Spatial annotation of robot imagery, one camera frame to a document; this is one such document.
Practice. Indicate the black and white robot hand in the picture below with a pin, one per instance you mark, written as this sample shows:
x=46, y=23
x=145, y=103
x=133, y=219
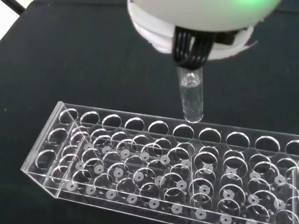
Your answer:
x=187, y=21

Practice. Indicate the clear plastic test tube rack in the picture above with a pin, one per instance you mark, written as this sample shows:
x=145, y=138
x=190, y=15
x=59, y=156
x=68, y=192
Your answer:
x=149, y=168

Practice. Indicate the black bench cloth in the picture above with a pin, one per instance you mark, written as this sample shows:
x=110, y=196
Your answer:
x=81, y=58

